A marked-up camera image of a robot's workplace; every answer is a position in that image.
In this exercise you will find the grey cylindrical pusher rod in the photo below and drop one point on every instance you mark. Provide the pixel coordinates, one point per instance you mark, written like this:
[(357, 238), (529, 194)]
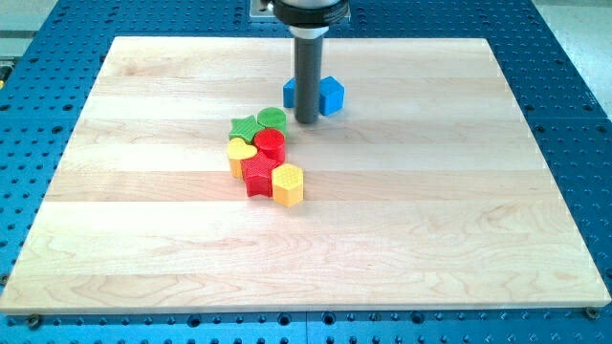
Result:
[(308, 55)]

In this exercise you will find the black round end effector mount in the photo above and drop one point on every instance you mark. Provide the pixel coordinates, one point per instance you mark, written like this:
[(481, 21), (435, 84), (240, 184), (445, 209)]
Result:
[(310, 19)]

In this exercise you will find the green circle block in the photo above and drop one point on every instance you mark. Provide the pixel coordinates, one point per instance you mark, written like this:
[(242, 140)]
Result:
[(273, 117)]

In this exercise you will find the red circle block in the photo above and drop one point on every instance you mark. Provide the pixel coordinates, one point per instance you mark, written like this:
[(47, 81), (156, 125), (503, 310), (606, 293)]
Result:
[(271, 142)]

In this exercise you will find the yellow heart block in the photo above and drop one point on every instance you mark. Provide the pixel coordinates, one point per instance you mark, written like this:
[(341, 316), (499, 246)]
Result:
[(237, 151)]

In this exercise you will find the blue block behind rod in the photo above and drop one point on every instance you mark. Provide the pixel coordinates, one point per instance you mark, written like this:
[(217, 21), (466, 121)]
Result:
[(288, 93)]

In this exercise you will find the blue cube block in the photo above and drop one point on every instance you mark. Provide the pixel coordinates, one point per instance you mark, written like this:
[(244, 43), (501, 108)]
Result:
[(331, 96)]

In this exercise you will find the green star block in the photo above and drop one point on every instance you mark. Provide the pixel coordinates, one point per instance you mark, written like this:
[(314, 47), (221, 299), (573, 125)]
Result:
[(245, 128)]

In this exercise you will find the red star block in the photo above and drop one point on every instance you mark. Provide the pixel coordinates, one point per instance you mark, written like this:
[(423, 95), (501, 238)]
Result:
[(257, 174)]

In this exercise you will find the yellow hexagon block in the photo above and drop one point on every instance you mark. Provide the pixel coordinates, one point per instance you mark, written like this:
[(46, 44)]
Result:
[(288, 184)]

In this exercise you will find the light wooden board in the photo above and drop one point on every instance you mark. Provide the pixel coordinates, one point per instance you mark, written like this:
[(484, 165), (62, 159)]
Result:
[(426, 191)]

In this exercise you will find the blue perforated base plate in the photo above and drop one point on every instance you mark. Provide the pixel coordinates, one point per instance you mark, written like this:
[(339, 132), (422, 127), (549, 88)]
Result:
[(49, 85)]

